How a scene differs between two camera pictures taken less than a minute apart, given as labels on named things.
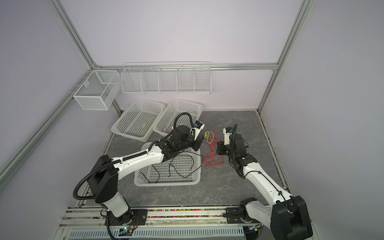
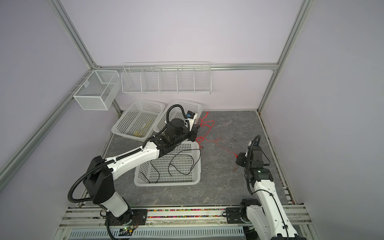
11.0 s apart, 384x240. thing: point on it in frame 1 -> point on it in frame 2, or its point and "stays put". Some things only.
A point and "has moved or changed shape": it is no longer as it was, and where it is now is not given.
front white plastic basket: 183,169 stays put
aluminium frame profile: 57,8 stays put
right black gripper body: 223,150 -> 242,160
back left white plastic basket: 137,121 stays put
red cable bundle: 209,158 has moved or changed shape
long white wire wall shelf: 169,77 stays put
